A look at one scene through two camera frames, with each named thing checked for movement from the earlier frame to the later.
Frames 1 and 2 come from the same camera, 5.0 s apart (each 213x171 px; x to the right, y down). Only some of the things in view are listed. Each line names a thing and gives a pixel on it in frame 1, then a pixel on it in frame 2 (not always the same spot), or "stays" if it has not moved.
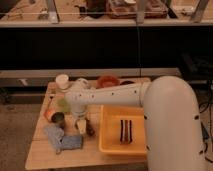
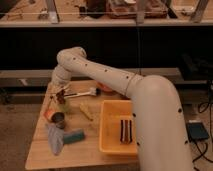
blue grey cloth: x=55 y=135 stays
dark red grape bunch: x=90 y=130 → x=60 y=97
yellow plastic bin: x=110 y=130 stays
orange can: x=48 y=114 stays
